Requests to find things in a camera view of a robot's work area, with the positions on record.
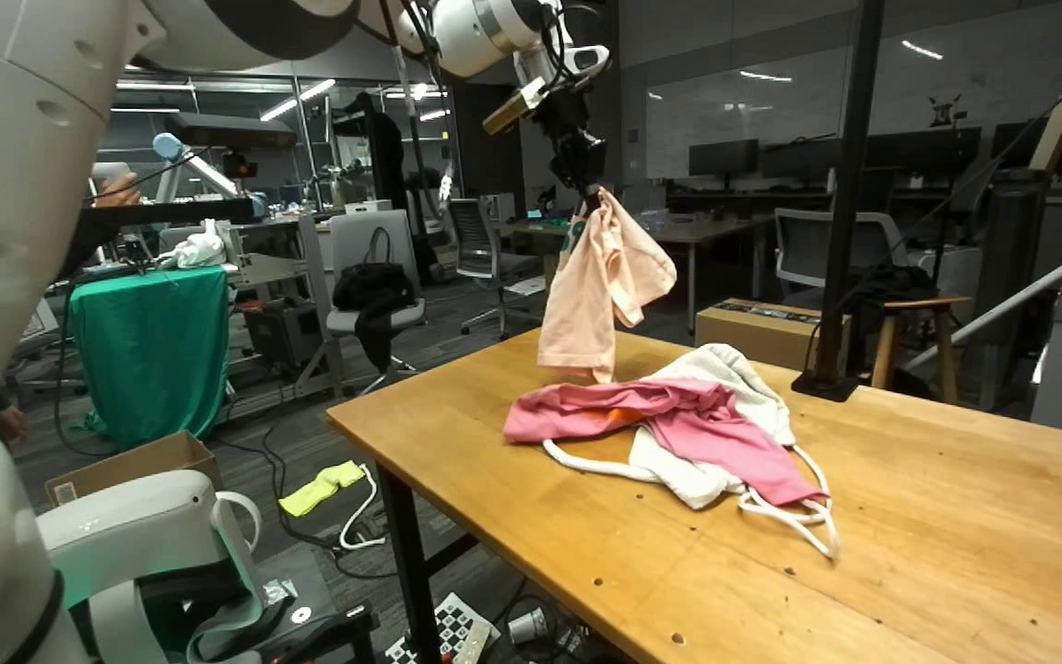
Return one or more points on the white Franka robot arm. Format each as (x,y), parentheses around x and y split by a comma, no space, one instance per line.
(17,244)

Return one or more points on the green cloth cover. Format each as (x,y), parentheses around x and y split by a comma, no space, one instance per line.
(150,353)

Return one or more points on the wooden stool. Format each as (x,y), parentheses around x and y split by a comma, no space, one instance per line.
(919,320)

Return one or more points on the black metal table leg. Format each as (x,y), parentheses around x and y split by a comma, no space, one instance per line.
(407,566)

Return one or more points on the black office chair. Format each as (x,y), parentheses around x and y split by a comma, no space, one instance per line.
(374,296)

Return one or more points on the black computer monitor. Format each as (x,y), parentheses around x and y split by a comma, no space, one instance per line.
(810,157)
(725,160)

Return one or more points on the peach t-shirt teal print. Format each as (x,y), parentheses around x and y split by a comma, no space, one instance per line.
(600,281)

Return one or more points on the black vertical pole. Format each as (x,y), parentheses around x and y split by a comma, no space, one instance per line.
(849,186)

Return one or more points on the brown cardboard floor piece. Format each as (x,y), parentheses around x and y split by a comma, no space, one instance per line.
(127,466)

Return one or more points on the yellow green floor object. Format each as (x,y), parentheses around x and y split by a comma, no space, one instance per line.
(317,489)

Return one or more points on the silver metal pole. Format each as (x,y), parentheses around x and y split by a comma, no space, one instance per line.
(987,320)

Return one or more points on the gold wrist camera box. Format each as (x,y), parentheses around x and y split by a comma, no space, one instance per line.
(519,107)

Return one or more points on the black white checkerboard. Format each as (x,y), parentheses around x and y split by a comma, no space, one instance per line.
(461,629)

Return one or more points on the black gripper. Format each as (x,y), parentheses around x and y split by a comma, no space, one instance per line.
(573,142)

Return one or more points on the pink cloth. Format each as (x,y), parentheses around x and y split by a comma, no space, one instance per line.
(701,426)

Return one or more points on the large plain cardboard box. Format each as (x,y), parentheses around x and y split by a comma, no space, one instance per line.
(758,331)

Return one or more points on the grey office chair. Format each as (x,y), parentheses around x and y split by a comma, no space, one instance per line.
(819,244)

